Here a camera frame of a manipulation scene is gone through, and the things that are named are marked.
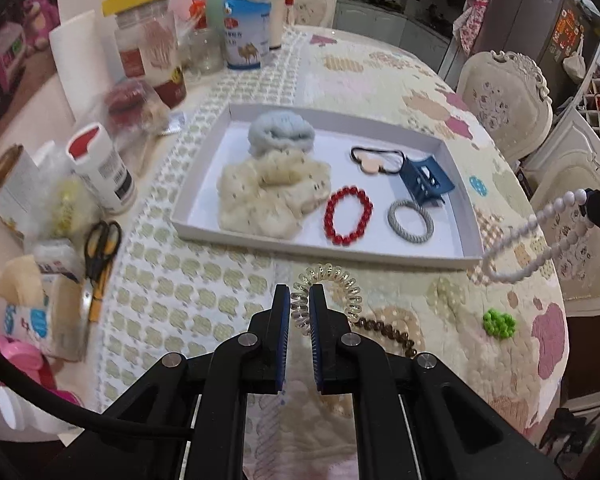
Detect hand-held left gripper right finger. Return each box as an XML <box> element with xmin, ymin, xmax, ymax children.
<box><xmin>310</xmin><ymin>284</ymin><xmax>561</xmax><ymax>480</ymax></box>

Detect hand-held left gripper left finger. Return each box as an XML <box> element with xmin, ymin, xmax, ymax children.
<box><xmin>45</xmin><ymin>285</ymin><xmax>291</xmax><ymax>480</ymax></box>

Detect clear spiral hair tie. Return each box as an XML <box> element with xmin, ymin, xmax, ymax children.
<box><xmin>290</xmin><ymin>261</ymin><xmax>365</xmax><ymax>341</ymax></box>

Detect white bead necklace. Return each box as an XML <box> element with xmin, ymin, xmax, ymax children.
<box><xmin>480</xmin><ymin>190</ymin><xmax>593</xmax><ymax>283</ymax></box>

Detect white shallow tray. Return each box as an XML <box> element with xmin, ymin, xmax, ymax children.
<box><xmin>170</xmin><ymin>104</ymin><xmax>483</xmax><ymax>270</ymax></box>

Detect cream carved floral chair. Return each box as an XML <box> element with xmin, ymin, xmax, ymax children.
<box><xmin>455</xmin><ymin>50</ymin><xmax>555</xmax><ymax>161</ymax></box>
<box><xmin>280</xmin><ymin>0</ymin><xmax>335</xmax><ymax>28</ymax></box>
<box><xmin>522</xmin><ymin>110</ymin><xmax>600</xmax><ymax>316</ymax></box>

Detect quilted patchwork tablecloth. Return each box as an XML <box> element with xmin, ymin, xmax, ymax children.
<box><xmin>85</xmin><ymin>25</ymin><xmax>568</xmax><ymax>480</ymax></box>

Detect cream fluffy scrunchie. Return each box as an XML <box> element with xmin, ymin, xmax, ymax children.
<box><xmin>257</xmin><ymin>151</ymin><xmax>333</xmax><ymax>216</ymax></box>
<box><xmin>217</xmin><ymin>162</ymin><xmax>306</xmax><ymax>239</ymax></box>

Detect cream cloth bag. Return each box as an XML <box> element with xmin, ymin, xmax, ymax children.
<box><xmin>562</xmin><ymin>35</ymin><xmax>587</xmax><ymax>81</ymax></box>

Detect blue hair claw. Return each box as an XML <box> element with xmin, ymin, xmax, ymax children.
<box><xmin>397</xmin><ymin>154</ymin><xmax>456</xmax><ymax>208</ymax></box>

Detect blue fluffy scrunchie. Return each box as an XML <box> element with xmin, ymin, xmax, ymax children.
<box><xmin>247</xmin><ymin>111</ymin><xmax>315</xmax><ymax>157</ymax></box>

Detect dark refrigerator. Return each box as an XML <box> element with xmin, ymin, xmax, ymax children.
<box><xmin>467</xmin><ymin>0</ymin><xmax>600</xmax><ymax>106</ymax></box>

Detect black yellow scissors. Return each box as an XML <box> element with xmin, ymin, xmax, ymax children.
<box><xmin>82</xmin><ymin>220</ymin><xmax>123</xmax><ymax>323</ymax></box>

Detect black item on floor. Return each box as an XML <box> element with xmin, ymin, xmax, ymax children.
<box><xmin>537</xmin><ymin>407</ymin><xmax>600</xmax><ymax>456</ymax></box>

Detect pink floral hanging cloth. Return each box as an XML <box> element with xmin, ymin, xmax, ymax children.
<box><xmin>452</xmin><ymin>0</ymin><xmax>496</xmax><ymax>56</ymax></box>

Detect tissue packet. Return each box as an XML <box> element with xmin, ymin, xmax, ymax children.
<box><xmin>0</xmin><ymin>255</ymin><xmax>88</xmax><ymax>361</ymax></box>

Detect small white blue packet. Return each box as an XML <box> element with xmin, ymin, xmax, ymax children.
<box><xmin>32</xmin><ymin>240</ymin><xmax>86</xmax><ymax>281</ymax></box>

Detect small foil sachet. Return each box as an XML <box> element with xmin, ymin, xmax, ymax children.
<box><xmin>162</xmin><ymin>112</ymin><xmax>187</xmax><ymax>136</ymax></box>

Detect white bottle red cap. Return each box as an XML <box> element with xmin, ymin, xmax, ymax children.
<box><xmin>65</xmin><ymin>124</ymin><xmax>138</xmax><ymax>215</ymax></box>

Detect yellow item in plastic bag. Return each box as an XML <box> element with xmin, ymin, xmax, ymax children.
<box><xmin>40</xmin><ymin>175</ymin><xmax>101</xmax><ymax>241</ymax></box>

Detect pink plastic container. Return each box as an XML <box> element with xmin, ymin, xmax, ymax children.
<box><xmin>0</xmin><ymin>332</ymin><xmax>83</xmax><ymax>406</ymax></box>

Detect plastic bag red contents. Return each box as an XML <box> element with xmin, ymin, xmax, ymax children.
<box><xmin>87</xmin><ymin>77</ymin><xmax>173</xmax><ymax>153</ymax></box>

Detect white kitchen cabinets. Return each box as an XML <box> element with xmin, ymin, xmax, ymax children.
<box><xmin>332</xmin><ymin>0</ymin><xmax>456</xmax><ymax>68</ymax></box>

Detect clear glass jar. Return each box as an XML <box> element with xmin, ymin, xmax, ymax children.
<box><xmin>187</xmin><ymin>27</ymin><xmax>224</xmax><ymax>75</ymax></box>

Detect blue white milk powder can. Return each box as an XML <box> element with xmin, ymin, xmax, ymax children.
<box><xmin>223</xmin><ymin>0</ymin><xmax>272</xmax><ymax>71</ymax></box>

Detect white can brown top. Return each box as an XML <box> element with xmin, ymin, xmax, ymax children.
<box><xmin>0</xmin><ymin>144</ymin><xmax>56</xmax><ymax>246</ymax></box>

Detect cream tumbler red lid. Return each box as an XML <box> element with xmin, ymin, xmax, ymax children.
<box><xmin>270</xmin><ymin>0</ymin><xmax>293</xmax><ymax>51</ymax></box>

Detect plastic jar red label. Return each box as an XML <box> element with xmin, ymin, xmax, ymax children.
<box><xmin>102</xmin><ymin>0</ymin><xmax>188</xmax><ymax>109</ymax></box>

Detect paper towel roll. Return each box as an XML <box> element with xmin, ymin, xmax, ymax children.
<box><xmin>48</xmin><ymin>10</ymin><xmax>123</xmax><ymax>126</ymax></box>

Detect pink toy car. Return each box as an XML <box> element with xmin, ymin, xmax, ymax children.
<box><xmin>0</xmin><ymin>22</ymin><xmax>31</xmax><ymax>126</ymax></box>

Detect pink plush toy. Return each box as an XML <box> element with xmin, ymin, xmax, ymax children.
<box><xmin>22</xmin><ymin>0</ymin><xmax>61</xmax><ymax>51</ymax></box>

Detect brown spiral hair tie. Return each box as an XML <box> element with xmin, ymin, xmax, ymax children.
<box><xmin>350</xmin><ymin>315</ymin><xmax>417</xmax><ymax>358</ymax></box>

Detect red bead bracelet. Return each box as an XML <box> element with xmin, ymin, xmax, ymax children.
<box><xmin>324</xmin><ymin>186</ymin><xmax>376</xmax><ymax>247</ymax></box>

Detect grey spiral hair tie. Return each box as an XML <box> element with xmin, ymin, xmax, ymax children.
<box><xmin>387</xmin><ymin>199</ymin><xmax>435</xmax><ymax>246</ymax></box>

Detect green bead bracelet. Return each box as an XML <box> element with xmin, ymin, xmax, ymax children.
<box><xmin>482</xmin><ymin>310</ymin><xmax>517</xmax><ymax>341</ymax></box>

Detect black hair tie pink charm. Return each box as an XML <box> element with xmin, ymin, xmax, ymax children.
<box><xmin>350</xmin><ymin>146</ymin><xmax>406</xmax><ymax>177</ymax></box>

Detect black cable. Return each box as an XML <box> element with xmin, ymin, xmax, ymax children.
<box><xmin>0</xmin><ymin>332</ymin><xmax>191</xmax><ymax>443</ymax></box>

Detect clear bottle orange strap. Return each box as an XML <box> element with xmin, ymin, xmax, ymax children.
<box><xmin>189</xmin><ymin>0</ymin><xmax>208</xmax><ymax>31</ymax></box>

